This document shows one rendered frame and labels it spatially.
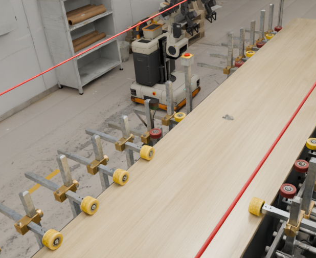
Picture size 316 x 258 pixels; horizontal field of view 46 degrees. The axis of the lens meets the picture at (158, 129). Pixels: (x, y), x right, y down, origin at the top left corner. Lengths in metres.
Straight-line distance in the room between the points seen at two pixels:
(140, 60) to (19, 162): 1.73
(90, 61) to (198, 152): 3.76
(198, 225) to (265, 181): 0.47
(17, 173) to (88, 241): 2.22
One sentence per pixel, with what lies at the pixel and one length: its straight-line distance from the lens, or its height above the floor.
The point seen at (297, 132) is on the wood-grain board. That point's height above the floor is 0.90.
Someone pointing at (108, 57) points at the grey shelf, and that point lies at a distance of 5.78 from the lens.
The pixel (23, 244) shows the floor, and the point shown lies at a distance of 3.23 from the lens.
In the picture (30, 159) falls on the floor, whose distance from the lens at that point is 4.09.
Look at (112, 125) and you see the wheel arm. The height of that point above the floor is 0.86.
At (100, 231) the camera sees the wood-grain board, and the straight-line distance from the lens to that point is 1.86.
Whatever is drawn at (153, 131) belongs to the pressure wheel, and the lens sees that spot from 2.46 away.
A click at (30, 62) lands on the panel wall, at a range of 5.06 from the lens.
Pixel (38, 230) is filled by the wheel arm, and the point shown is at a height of 0.96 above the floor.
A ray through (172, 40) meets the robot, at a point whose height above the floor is 0.85.
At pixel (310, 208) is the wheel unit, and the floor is 0.83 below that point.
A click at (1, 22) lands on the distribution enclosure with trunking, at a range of 4.50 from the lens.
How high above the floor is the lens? 2.25
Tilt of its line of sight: 33 degrees down
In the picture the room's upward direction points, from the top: 6 degrees counter-clockwise
